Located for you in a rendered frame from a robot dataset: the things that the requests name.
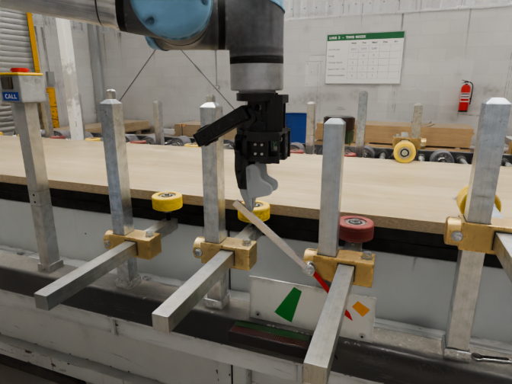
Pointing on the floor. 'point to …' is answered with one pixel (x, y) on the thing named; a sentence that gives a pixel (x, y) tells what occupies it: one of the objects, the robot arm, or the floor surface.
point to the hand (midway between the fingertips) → (247, 203)
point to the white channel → (70, 78)
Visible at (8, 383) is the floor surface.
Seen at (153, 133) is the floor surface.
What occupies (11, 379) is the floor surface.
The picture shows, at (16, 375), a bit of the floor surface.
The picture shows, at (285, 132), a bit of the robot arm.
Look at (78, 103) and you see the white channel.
